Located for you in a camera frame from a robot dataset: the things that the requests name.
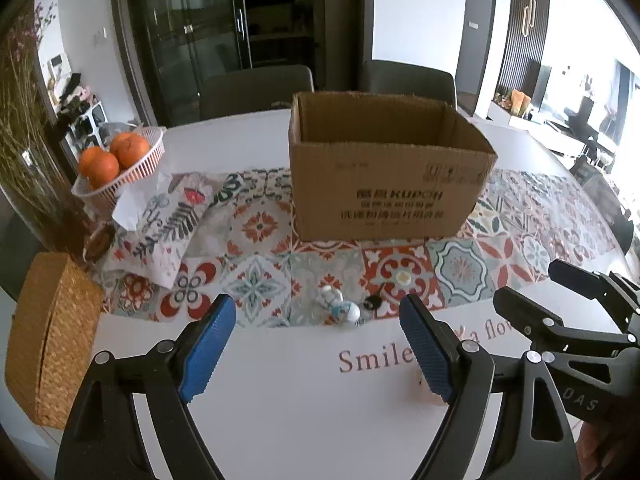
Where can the brown cardboard box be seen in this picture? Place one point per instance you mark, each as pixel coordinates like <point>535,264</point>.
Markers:
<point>371,167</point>

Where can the orange fruit back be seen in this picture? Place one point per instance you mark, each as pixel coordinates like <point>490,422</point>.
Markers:
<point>129,148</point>

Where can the dark chair left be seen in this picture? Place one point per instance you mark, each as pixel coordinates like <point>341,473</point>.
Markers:
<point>256,90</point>

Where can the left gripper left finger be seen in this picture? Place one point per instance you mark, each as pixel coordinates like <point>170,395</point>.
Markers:
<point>102,437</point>

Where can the white figurine keychain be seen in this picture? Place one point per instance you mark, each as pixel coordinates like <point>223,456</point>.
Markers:
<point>339,310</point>

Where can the orange fruit front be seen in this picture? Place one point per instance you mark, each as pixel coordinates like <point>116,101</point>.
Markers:
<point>99,167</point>

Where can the dark chair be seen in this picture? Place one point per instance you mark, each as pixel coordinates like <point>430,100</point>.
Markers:
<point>401,79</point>
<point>256,90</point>

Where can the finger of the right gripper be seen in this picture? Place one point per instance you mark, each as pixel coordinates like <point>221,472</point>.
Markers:
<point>617,295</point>
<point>546,330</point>

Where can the dried flower vase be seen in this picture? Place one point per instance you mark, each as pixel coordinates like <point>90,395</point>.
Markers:
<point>31,174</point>

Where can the white tissue paper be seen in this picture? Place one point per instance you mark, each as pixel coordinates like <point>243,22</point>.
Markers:
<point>133,198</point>

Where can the black glass cabinet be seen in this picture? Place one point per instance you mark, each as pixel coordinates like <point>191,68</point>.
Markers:
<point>173,51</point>

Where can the floral fabric pouch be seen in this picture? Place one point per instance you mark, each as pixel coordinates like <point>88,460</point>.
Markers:
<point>156,248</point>

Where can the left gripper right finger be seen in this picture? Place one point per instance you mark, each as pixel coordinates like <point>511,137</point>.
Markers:
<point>532,439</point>

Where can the orange fruit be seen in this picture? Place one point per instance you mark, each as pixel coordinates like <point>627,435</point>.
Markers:
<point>99,167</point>
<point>129,148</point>

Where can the woven straw box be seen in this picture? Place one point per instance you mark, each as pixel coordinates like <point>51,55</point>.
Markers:
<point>51,338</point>

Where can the white fruit basket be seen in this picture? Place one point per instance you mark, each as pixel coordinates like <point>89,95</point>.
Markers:
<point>103,200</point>

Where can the patterned table runner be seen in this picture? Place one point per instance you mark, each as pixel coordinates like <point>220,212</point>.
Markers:
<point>247,246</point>

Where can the pink round deer gadget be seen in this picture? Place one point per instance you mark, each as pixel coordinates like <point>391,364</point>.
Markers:
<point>424,393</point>

